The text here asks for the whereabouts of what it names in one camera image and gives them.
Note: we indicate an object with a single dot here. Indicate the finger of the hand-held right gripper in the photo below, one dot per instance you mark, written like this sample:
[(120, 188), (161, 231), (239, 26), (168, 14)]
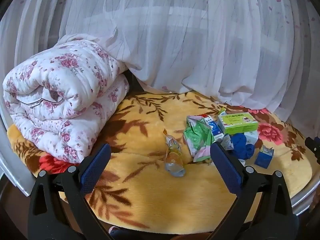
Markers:
[(312, 143)]

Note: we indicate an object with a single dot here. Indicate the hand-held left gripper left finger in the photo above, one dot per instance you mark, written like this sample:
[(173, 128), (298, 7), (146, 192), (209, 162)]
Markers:
[(96, 170)]

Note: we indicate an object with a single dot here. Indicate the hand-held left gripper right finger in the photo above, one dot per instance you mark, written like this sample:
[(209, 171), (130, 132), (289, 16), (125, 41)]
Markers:
[(226, 165)]

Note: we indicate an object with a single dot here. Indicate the green medicine box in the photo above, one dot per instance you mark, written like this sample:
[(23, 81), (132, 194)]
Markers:
[(237, 123)]

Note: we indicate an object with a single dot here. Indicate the crumpled white wrapper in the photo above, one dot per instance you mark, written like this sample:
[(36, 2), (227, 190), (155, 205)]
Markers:
[(227, 142)]

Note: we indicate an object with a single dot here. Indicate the blue cloth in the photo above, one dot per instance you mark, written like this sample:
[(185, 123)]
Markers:
[(241, 146)]

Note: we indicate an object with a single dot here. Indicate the small blue box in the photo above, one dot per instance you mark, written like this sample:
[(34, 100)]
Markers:
[(262, 158)]

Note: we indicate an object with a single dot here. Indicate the crumpled green pink packet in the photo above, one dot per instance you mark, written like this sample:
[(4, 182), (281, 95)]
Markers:
[(197, 140)]

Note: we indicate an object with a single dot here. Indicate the blue white carton box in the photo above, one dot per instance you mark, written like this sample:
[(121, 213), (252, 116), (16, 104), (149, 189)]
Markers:
[(214, 127)]

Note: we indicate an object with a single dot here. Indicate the crumpled orange foil pouch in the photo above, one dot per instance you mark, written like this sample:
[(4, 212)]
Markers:
[(173, 158)]

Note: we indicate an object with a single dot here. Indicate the green wrapper scrap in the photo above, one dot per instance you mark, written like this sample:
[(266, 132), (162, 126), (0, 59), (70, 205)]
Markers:
[(221, 111)]

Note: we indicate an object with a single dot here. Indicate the yellow floral plush blanket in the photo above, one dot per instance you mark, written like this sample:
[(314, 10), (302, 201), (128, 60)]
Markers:
[(150, 192)]

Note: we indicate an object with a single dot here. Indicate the folded pink floral quilt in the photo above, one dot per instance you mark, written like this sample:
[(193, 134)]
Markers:
[(62, 92)]

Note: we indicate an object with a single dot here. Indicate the sheer white petal-print curtain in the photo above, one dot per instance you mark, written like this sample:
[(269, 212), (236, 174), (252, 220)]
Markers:
[(175, 42)]

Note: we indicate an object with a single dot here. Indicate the silver metal bed frame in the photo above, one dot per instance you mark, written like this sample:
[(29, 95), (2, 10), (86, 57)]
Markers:
[(300, 200)]

